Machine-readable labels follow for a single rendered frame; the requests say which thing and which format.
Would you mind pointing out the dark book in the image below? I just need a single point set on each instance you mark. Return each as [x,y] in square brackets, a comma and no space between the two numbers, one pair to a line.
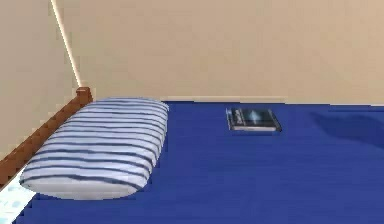
[251,118]

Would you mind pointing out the white blue striped pillow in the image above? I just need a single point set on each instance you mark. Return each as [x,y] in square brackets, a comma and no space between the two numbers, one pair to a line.
[96,150]

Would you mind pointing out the blue bed with wooden frame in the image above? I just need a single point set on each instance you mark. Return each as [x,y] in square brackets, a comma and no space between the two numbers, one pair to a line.
[253,173]

